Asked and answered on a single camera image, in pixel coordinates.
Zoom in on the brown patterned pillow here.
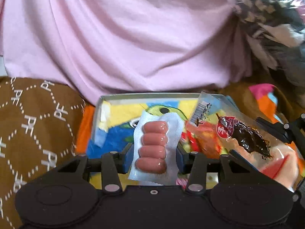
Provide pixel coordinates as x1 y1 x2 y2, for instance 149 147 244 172
1 77 85 228

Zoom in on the red snack packet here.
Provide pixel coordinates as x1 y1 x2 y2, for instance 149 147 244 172
179 130 200 152

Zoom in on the pink sausage pack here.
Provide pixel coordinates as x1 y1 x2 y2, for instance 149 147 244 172
128 111 185 185

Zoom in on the grey cardboard box tray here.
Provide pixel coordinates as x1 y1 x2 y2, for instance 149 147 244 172
85 92 239 191

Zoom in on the dark dried meat packet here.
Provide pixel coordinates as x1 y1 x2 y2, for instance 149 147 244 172
186 92 299 191

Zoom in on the clear bag of clothes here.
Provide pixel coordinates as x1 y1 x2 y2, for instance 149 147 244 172
234 0 304 87

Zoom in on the colourful cartoon blanket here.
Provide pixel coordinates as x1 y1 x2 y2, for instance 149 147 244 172
73 82 305 196

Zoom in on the pink bed sheet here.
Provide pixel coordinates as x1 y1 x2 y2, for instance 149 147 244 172
1 0 252 103

